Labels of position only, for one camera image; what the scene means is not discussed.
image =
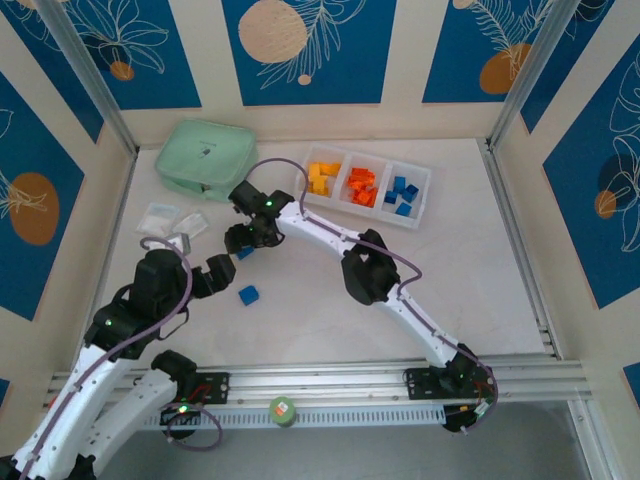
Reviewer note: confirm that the small yellow lego brick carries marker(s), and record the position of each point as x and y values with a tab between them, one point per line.
312	189

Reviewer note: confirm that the yellow long lego piece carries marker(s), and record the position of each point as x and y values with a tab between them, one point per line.
325	169

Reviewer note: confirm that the orange lattice lego piece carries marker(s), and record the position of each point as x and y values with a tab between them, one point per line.
361	176

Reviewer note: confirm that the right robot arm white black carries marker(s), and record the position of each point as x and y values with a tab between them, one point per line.
370	272

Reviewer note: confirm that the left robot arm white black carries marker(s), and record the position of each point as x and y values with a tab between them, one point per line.
70	400

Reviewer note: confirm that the small clear plastic bag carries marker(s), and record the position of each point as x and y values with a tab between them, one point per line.
157	219
192	224

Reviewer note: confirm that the mint green zip pouch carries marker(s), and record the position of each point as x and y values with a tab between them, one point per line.
205	155

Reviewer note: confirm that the black base connector box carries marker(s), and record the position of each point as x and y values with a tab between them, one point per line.
177	417
457	422

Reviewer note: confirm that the white three-compartment tray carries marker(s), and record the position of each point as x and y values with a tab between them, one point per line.
385	170

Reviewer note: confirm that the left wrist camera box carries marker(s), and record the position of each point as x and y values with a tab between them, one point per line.
178	242

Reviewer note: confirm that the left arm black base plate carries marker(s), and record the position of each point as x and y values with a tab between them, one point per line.
215	387

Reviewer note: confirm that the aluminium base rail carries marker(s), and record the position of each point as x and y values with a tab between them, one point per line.
325	380

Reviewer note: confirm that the aluminium corner post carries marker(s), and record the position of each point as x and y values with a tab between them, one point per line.
530	75
91	75

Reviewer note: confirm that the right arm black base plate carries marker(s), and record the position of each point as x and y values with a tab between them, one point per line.
420	382

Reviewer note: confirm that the aluminium side rail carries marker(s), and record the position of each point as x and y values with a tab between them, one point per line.
525	275

